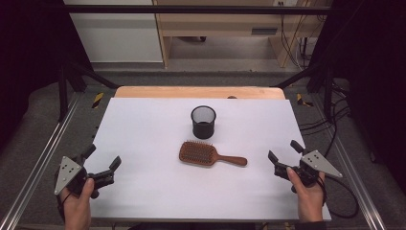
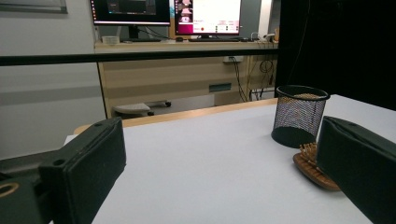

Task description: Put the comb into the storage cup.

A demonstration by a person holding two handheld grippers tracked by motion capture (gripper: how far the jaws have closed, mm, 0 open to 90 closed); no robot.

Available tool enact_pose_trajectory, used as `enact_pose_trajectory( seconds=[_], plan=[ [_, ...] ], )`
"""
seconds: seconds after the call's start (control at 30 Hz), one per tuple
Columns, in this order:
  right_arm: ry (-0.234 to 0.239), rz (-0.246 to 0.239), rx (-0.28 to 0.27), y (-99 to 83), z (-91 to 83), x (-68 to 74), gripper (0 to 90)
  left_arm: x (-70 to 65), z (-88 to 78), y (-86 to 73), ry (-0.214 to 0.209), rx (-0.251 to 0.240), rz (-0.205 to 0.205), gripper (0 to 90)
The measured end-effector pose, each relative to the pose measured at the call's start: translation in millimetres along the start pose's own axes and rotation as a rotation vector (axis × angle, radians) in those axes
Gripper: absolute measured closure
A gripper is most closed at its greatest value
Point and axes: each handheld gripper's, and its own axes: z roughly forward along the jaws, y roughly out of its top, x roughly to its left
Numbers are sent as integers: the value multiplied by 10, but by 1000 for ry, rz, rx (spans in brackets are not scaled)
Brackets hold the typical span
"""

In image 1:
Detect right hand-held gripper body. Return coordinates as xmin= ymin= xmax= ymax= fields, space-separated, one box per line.
xmin=288 ymin=149 xmax=344 ymax=189

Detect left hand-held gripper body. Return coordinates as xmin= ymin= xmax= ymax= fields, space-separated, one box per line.
xmin=53 ymin=152 xmax=94 ymax=196

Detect brown wooden hairbrush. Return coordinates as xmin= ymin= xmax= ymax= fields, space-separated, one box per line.
xmin=178 ymin=140 xmax=249 ymax=168

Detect black mesh cup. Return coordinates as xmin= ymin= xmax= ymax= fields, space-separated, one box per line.
xmin=190 ymin=104 xmax=217 ymax=140

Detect person's left hand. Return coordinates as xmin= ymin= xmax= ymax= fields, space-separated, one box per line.
xmin=60 ymin=177 xmax=96 ymax=230

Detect person's right hand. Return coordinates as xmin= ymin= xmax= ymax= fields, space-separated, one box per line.
xmin=285 ymin=167 xmax=327 ymax=223

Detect white table cover sheet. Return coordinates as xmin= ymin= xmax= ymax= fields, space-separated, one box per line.
xmin=83 ymin=97 xmax=332 ymax=222

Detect dark curtain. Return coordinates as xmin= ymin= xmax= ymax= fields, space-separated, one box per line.
xmin=308 ymin=0 xmax=406 ymax=186
xmin=0 ymin=0 xmax=94 ymax=151

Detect light wooden table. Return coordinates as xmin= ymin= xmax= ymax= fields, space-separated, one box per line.
xmin=114 ymin=85 xmax=286 ymax=100

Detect white cabinet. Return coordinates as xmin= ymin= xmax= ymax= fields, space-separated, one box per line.
xmin=63 ymin=0 xmax=164 ymax=63

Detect light wooden desk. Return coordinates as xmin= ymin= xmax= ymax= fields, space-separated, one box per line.
xmin=152 ymin=0 xmax=333 ymax=69

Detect aluminium floor rail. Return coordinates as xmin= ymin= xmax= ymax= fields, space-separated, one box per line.
xmin=0 ymin=92 xmax=81 ymax=230
xmin=310 ymin=94 xmax=388 ymax=230

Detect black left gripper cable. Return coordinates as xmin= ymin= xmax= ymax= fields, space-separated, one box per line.
xmin=56 ymin=191 xmax=73 ymax=222

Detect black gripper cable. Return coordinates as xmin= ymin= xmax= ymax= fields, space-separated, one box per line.
xmin=56 ymin=191 xmax=73 ymax=222
xmin=319 ymin=173 xmax=360 ymax=220

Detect black floor cable bundle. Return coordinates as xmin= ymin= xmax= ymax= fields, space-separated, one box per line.
xmin=299 ymin=80 xmax=352 ymax=158

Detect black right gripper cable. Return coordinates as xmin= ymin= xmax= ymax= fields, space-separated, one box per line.
xmin=319 ymin=173 xmax=360 ymax=220

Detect black frame stand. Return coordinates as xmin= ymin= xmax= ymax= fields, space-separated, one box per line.
xmin=57 ymin=60 xmax=121 ymax=123
xmin=271 ymin=61 xmax=335 ymax=120

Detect hanging black cables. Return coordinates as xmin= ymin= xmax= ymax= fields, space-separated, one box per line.
xmin=279 ymin=0 xmax=330 ymax=70

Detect black horizontal frame bar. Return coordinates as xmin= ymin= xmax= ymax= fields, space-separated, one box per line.
xmin=63 ymin=4 xmax=333 ymax=15

